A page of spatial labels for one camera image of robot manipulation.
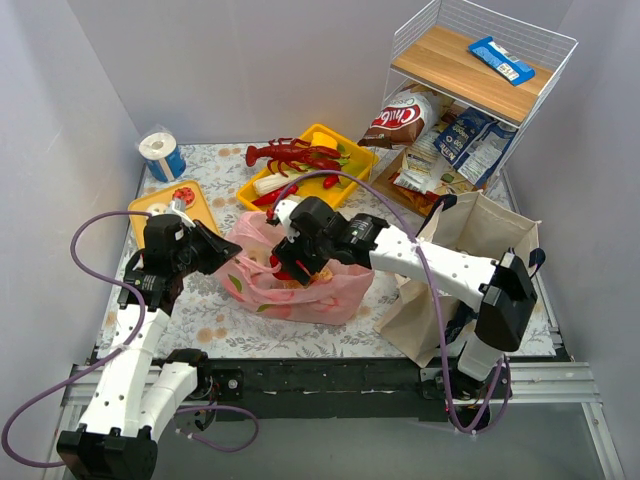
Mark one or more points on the brown Chula chips bag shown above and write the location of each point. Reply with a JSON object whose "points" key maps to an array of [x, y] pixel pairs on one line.
{"points": [[406, 116]]}

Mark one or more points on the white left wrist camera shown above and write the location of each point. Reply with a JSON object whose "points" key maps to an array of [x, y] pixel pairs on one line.
{"points": [[177, 207]]}

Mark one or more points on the yellow food tray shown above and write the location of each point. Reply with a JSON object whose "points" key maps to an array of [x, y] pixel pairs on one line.
{"points": [[358, 164]]}

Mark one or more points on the pink plastic bag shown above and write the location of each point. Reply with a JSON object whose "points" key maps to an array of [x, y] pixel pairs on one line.
{"points": [[255, 288]]}

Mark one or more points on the white glazed donut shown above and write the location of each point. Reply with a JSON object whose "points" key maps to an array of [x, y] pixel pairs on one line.
{"points": [[259, 256], [157, 209]]}

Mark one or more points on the red toy lobster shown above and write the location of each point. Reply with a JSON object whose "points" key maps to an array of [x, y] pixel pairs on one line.
{"points": [[293, 153]]}

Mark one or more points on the beige canvas tote bag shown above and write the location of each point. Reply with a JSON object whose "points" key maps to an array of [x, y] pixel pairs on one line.
{"points": [[472, 252]]}

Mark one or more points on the red toy bell pepper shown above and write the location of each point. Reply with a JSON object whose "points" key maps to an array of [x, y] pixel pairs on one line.
{"points": [[279, 273]]}

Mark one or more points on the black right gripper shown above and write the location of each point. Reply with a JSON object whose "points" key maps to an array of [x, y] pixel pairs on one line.
{"points": [[292, 255]]}

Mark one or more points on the white wire shelf rack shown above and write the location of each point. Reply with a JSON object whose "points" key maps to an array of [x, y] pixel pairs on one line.
{"points": [[432, 49]]}

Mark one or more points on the white snack packet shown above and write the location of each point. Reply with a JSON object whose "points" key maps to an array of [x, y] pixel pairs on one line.
{"points": [[417, 173]]}

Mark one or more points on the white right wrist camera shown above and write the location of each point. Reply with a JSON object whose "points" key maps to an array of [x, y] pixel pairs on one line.
{"points": [[281, 215]]}

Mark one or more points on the small red toy pepper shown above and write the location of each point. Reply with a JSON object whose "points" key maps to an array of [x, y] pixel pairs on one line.
{"points": [[331, 181]]}

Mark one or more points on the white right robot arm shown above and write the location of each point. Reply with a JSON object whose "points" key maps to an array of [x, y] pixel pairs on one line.
{"points": [[500, 291]]}

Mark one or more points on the orange donut tray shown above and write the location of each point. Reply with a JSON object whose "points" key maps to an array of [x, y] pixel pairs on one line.
{"points": [[199, 209]]}

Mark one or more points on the toilet paper roll pack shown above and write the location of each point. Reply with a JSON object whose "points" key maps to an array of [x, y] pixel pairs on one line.
{"points": [[162, 156]]}

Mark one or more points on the orange snack bag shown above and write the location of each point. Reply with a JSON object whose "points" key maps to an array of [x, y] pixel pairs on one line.
{"points": [[449, 183]]}

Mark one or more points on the floral table mat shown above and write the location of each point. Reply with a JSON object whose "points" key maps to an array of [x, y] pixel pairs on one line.
{"points": [[208, 318]]}

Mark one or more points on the red strawberry donut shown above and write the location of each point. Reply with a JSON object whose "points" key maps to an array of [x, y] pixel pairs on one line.
{"points": [[186, 195]]}

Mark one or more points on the red toy chili pepper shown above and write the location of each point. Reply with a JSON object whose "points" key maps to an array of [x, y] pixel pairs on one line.
{"points": [[272, 196]]}

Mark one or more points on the white toy celery stalk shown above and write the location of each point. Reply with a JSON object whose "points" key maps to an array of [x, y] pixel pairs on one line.
{"points": [[270, 183]]}

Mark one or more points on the small blue snack packet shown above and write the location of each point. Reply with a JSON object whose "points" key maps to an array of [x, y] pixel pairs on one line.
{"points": [[510, 67]]}

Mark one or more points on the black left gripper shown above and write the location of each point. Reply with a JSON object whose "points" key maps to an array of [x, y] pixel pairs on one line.
{"points": [[201, 248]]}

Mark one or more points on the blue Kettle chips bag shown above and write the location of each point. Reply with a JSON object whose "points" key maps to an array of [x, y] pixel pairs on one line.
{"points": [[474, 144]]}

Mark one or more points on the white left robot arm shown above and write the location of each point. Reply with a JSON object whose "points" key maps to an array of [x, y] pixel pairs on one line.
{"points": [[117, 436]]}

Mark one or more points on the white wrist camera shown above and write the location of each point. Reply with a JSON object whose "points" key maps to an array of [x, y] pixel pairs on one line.
{"points": [[177, 207], [281, 215]]}

